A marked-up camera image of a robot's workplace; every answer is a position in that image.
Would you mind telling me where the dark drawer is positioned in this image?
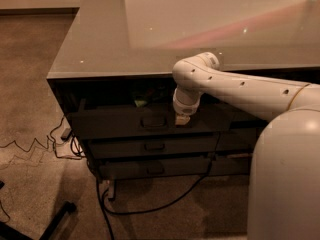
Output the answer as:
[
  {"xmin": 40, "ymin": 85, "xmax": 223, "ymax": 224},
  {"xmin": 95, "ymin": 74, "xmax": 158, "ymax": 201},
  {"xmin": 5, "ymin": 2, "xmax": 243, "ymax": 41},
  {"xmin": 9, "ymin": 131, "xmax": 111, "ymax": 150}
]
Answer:
[
  {"xmin": 210, "ymin": 153, "xmax": 252, "ymax": 176},
  {"xmin": 216, "ymin": 128, "xmax": 261, "ymax": 153},
  {"xmin": 68, "ymin": 103, "xmax": 267, "ymax": 140},
  {"xmin": 88, "ymin": 134, "xmax": 218, "ymax": 159},
  {"xmin": 99, "ymin": 157, "xmax": 210, "ymax": 180}
]

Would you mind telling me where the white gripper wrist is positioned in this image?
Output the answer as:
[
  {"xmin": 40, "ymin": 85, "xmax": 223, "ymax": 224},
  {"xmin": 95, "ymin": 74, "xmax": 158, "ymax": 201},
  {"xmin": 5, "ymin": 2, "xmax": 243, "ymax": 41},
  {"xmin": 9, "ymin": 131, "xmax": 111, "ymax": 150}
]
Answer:
[{"xmin": 173, "ymin": 87, "xmax": 201, "ymax": 126}]

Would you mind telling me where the green snack bag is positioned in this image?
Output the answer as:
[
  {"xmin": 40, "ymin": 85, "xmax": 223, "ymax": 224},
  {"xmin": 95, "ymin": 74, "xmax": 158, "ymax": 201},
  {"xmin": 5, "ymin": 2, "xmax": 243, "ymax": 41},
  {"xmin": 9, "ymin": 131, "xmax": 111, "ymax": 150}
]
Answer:
[{"xmin": 132, "ymin": 88, "xmax": 166, "ymax": 107}]

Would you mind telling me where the grey cabinet with glossy top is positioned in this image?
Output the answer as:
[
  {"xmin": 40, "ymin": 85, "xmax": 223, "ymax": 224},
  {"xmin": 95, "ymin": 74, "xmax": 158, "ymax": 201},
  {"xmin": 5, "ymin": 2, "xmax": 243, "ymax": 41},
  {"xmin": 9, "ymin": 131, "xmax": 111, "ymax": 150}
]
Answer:
[{"xmin": 48, "ymin": 0, "xmax": 319, "ymax": 180}]

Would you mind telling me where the thin tangled black wire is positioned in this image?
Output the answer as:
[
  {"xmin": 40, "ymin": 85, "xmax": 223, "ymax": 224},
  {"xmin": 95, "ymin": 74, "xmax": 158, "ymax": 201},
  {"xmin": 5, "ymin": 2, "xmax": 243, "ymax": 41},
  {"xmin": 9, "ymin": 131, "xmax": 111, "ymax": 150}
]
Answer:
[{"xmin": 0, "ymin": 116, "xmax": 86, "ymax": 161}]

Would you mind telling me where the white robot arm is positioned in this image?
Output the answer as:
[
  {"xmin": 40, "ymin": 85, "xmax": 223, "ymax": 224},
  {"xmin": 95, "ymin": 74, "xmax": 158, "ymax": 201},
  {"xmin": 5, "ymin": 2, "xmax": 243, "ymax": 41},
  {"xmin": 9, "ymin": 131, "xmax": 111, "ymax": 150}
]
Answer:
[{"xmin": 172, "ymin": 52, "xmax": 320, "ymax": 240}]

